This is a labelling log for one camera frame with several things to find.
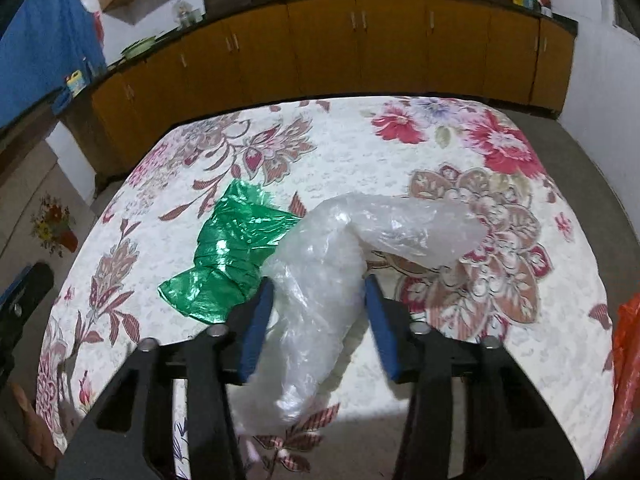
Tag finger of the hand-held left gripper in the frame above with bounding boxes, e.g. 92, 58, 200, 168
0, 262, 55, 330

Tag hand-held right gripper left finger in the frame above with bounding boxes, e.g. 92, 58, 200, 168
55, 277, 276, 480

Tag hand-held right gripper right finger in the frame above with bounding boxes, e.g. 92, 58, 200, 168
363, 276, 586, 480

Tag clear plastic bag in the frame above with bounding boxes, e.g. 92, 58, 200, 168
235, 192, 488, 431

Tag red lined plastic basket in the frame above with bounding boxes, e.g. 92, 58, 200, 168
602, 292, 640, 463

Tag person's left forearm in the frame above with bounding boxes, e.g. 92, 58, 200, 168
12, 384, 53, 466

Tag green plastic bag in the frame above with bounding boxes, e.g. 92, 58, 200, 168
157, 179, 303, 325

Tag floral quilted table cover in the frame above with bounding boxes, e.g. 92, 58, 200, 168
34, 95, 617, 480

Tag yellow and blue toy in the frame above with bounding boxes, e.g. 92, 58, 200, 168
64, 72, 89, 99

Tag blue hanging cloth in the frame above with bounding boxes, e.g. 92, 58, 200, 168
0, 0, 109, 129

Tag green enamel basin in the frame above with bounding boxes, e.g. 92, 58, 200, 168
120, 36, 159, 60

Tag wooden base kitchen cabinets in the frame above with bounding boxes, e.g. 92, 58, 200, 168
62, 0, 579, 181

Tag glass jar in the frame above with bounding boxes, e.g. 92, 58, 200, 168
172, 0, 204, 27

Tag window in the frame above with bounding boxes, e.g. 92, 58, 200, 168
611, 0, 640, 38

